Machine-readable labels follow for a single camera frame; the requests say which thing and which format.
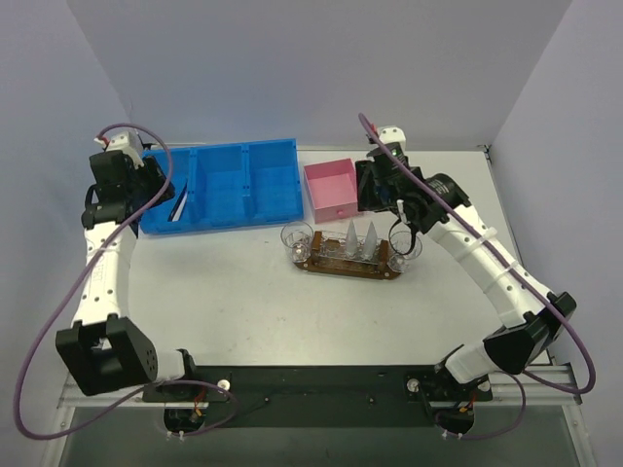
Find blue plastic bin right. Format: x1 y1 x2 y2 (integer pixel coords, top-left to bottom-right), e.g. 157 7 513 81
243 139 304 226

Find white toothpaste red cap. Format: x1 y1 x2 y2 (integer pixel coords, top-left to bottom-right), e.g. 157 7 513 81
345 221 359 259

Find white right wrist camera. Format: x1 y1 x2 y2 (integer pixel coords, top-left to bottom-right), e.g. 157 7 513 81
374 126 407 149

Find blue plastic bin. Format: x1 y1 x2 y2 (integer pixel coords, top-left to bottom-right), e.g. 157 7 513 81
243 139 304 226
140 148 195 234
186 144 246 231

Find white toothpaste blue cap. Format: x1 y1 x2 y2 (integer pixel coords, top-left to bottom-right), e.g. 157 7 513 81
361 222 378 262

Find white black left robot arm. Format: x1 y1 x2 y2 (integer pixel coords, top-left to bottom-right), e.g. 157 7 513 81
55 150 175 396

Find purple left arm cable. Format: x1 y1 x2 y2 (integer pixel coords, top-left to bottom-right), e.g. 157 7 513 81
12 123 239 442

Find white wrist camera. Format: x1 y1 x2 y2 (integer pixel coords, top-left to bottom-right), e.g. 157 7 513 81
374 126 407 149
93 129 143 159

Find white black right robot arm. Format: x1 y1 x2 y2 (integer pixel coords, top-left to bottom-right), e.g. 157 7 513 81
355 143 576 384

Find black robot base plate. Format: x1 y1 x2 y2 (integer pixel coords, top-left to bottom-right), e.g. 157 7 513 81
141 364 494 429

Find pink wooden drawer box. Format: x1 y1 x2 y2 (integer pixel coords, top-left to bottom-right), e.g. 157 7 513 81
304 159 359 224

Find blue plastic bin middle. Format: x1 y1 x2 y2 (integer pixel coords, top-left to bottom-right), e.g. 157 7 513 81
186 144 246 231

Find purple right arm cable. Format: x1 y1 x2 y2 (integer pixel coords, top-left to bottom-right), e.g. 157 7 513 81
357 112 598 442

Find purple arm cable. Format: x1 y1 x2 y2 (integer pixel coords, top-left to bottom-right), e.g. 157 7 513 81
12 123 239 442
357 112 598 442

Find blue plastic bin left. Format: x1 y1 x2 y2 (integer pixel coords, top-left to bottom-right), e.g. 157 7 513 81
140 148 195 234

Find aluminium frame rail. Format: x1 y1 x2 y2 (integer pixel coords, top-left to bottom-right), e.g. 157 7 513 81
56 367 583 410

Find brown wooden tray holder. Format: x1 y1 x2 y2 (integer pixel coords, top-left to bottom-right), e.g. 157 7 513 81
292 231 401 280

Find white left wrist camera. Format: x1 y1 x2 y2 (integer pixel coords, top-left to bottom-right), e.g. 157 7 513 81
93 129 143 159

